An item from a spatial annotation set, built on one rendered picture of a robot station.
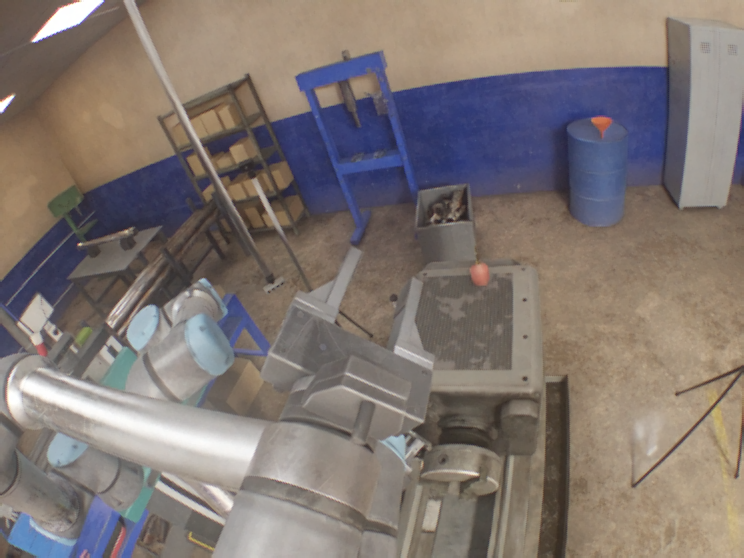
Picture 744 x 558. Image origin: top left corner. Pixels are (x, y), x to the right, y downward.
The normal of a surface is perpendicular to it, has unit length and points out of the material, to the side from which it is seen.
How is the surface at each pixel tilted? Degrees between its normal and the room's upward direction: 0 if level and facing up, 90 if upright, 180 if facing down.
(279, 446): 5
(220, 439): 15
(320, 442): 25
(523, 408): 0
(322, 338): 41
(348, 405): 90
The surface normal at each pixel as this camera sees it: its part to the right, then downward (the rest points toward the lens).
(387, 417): -0.25, 0.68
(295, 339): 0.39, -0.58
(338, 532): 0.72, -0.35
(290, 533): 0.16, -0.67
